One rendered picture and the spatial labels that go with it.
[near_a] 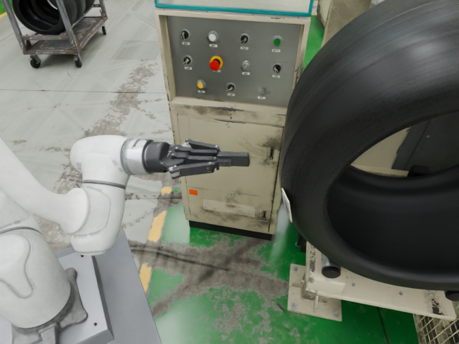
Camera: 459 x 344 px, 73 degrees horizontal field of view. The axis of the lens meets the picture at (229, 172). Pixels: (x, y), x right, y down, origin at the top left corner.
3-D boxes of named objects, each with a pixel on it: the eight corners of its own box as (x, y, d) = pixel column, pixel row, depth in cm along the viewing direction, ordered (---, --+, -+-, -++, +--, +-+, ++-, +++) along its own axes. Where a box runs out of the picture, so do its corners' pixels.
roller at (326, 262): (320, 181, 102) (320, 171, 99) (334, 182, 101) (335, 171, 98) (320, 278, 77) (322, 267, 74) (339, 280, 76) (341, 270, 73)
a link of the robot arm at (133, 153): (132, 130, 77) (154, 130, 76) (144, 158, 83) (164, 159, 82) (115, 153, 71) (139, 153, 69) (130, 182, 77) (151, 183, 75)
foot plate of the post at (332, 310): (290, 264, 177) (291, 261, 174) (339, 273, 173) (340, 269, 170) (287, 310, 158) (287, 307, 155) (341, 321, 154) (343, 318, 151)
